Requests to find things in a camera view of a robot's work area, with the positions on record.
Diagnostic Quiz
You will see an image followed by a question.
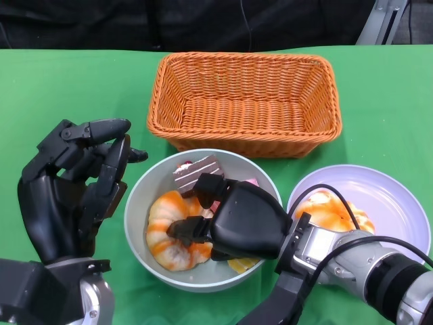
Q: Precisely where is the grey metal frame stand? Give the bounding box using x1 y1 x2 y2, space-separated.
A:
355 0 409 45

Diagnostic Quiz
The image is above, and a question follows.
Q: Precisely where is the black backdrop cloth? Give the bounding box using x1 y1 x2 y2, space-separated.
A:
0 0 433 51

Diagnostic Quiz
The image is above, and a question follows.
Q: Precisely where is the orange wicker basket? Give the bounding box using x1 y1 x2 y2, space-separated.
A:
146 51 343 159

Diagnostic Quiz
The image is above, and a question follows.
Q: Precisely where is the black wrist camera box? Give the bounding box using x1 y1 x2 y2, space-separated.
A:
0 257 112 325
236 212 314 325

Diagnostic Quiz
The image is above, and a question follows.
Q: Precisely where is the orange striped ring bread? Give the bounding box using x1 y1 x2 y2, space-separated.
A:
145 190 214 272

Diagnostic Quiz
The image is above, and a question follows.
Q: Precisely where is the thin hanging cable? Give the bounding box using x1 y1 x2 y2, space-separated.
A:
239 0 253 51

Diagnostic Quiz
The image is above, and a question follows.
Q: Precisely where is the pale green bowl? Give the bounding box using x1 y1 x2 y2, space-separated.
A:
124 148 283 294

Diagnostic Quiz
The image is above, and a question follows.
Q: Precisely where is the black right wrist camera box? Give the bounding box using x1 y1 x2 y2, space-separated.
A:
236 212 314 325

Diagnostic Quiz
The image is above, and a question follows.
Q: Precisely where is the brown chocolate cake slice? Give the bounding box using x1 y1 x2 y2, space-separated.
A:
172 154 226 199

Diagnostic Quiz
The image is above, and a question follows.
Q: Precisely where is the white round plate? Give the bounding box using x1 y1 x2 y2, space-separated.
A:
287 165 428 268

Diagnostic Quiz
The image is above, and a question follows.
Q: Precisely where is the orange striped bread roll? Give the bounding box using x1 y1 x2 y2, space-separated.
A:
294 190 375 234

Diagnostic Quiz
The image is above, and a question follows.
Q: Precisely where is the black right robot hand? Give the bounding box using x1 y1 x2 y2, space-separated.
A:
166 173 294 261

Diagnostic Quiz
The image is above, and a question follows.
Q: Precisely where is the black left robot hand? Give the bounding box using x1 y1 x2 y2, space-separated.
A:
16 118 149 263

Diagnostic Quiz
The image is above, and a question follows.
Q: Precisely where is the thin black background cable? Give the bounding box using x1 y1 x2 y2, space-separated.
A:
407 0 415 45

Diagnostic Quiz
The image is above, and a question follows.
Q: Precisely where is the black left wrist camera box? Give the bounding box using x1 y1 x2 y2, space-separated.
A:
0 257 112 325

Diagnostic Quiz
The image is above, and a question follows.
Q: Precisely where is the green tablecloth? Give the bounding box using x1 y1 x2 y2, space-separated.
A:
0 45 433 325

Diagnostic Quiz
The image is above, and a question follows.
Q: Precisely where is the yellow cake slice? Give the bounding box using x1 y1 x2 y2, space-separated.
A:
227 257 260 274

